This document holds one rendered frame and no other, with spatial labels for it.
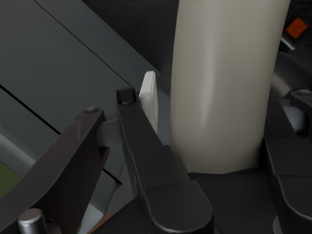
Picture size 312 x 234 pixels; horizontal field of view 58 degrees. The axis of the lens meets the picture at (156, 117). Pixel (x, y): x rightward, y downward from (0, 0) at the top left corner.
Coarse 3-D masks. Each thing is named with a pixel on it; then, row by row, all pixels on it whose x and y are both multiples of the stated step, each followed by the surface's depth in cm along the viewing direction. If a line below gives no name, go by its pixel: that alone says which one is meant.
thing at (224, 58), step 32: (192, 0) 7; (224, 0) 7; (256, 0) 7; (288, 0) 7; (192, 32) 7; (224, 32) 7; (256, 32) 7; (192, 64) 8; (224, 64) 7; (256, 64) 7; (192, 96) 8; (224, 96) 7; (256, 96) 8; (192, 128) 8; (224, 128) 8; (256, 128) 8; (192, 160) 8; (224, 160) 8; (256, 160) 8
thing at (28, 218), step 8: (32, 208) 7; (24, 216) 7; (32, 216) 7; (40, 216) 7; (24, 224) 7; (32, 224) 7; (40, 224) 7; (48, 224) 8; (24, 232) 7; (32, 232) 7; (40, 232) 7; (48, 232) 7; (56, 232) 7
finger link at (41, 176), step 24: (72, 120) 13; (96, 120) 13; (72, 144) 11; (96, 144) 13; (48, 168) 9; (72, 168) 10; (96, 168) 12; (24, 192) 8; (48, 192) 8; (72, 192) 9; (0, 216) 7; (48, 216) 8; (72, 216) 9
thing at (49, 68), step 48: (0, 0) 48; (48, 0) 68; (0, 48) 36; (48, 48) 47; (96, 48) 67; (0, 96) 29; (48, 96) 36; (96, 96) 47; (0, 144) 26; (48, 144) 29; (96, 192) 29
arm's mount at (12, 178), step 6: (0, 162) 26; (0, 168) 26; (6, 168) 26; (0, 174) 26; (6, 174) 26; (12, 174) 26; (0, 180) 25; (6, 180) 26; (12, 180) 26; (18, 180) 26; (0, 186) 25; (6, 186) 25; (12, 186) 25; (0, 192) 24; (6, 192) 25; (78, 228) 27
